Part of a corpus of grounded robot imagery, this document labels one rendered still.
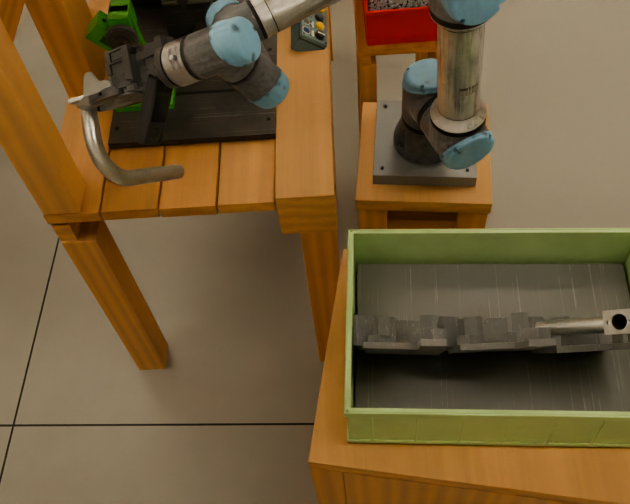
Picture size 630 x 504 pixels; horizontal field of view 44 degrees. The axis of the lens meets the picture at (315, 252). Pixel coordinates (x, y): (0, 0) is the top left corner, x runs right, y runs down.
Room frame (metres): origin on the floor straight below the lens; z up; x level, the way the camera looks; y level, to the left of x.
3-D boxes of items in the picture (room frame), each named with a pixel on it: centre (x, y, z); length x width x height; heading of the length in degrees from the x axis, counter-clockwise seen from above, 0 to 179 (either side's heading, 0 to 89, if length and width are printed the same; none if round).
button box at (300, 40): (1.65, -0.06, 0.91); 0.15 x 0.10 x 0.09; 175
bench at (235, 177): (1.87, 0.22, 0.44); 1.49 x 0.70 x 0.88; 175
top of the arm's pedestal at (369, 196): (1.23, -0.30, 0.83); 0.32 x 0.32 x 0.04; 79
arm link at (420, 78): (1.22, -0.30, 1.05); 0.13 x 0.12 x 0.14; 16
